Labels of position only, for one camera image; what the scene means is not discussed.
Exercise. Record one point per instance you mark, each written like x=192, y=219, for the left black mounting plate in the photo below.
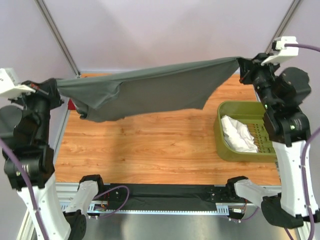
x=113, y=193

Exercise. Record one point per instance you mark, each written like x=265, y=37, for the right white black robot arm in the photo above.
x=289, y=130

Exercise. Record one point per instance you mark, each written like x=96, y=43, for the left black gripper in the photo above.
x=48, y=88

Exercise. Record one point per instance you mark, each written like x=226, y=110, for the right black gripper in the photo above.
x=248, y=67

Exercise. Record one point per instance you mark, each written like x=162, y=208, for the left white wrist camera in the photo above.
x=10, y=86

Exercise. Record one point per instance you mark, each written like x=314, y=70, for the aluminium frame post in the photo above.
x=289, y=14
x=44, y=10

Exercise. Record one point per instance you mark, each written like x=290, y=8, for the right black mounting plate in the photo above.
x=221, y=194

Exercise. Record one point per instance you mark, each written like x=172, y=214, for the grey t-shirt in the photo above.
x=151, y=90

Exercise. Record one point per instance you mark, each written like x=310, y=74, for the white crumpled t-shirt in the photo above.
x=238, y=136

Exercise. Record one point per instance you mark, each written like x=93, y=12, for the right aluminium frame post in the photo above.
x=289, y=14

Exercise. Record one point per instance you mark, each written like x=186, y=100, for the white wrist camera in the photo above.
x=10, y=86
x=281, y=53

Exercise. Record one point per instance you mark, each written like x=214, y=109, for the black mounting plate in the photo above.
x=113, y=193
x=221, y=194

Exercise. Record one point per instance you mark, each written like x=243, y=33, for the left aluminium frame post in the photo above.
x=44, y=10

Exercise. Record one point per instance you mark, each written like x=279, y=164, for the red folded t-shirt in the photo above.
x=70, y=105

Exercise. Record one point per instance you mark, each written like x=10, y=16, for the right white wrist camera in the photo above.
x=281, y=53

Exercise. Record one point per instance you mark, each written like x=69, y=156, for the green plastic basket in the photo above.
x=250, y=113

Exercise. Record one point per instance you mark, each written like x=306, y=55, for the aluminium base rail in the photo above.
x=66, y=191

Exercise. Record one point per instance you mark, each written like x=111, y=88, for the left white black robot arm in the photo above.
x=29, y=162

